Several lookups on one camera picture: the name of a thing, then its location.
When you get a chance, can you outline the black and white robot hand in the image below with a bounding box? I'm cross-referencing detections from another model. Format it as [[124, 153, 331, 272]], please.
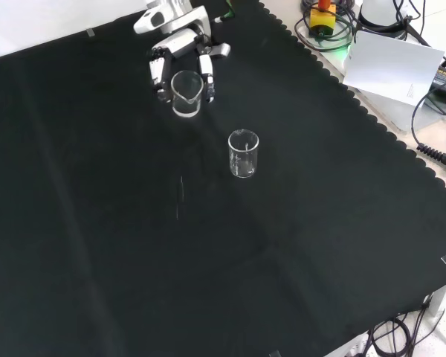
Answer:
[[133, 6, 231, 105]]

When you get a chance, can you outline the clear glass beaker with spout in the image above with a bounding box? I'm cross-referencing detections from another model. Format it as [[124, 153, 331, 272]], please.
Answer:
[[170, 70, 204, 119]]

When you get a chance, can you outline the clear graduated glass beaker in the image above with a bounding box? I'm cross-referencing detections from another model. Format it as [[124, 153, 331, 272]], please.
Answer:
[[227, 128, 261, 179]]

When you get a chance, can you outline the yellow stop button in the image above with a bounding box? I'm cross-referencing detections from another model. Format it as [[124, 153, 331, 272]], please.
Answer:
[[308, 0, 337, 39]]

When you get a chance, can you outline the thin glass rod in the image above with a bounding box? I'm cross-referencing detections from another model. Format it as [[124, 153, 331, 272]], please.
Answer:
[[175, 176, 185, 221]]

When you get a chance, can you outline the black bench cloth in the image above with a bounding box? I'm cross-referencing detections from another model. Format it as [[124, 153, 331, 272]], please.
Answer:
[[0, 0, 446, 357]]

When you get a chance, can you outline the pale board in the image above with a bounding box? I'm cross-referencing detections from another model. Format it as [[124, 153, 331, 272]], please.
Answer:
[[341, 30, 446, 109]]

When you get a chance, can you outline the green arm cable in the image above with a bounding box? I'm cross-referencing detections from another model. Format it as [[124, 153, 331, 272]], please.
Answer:
[[214, 0, 236, 24]]

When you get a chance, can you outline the black cable with ribbed plug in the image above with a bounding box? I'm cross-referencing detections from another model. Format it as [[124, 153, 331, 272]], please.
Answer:
[[410, 87, 446, 178]]

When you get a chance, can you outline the black cable bundle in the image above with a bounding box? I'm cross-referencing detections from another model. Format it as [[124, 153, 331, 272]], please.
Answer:
[[367, 310, 446, 357]]

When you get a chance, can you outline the grey metal table bracket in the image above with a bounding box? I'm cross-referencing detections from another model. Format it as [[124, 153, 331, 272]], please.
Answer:
[[422, 277, 446, 329]]

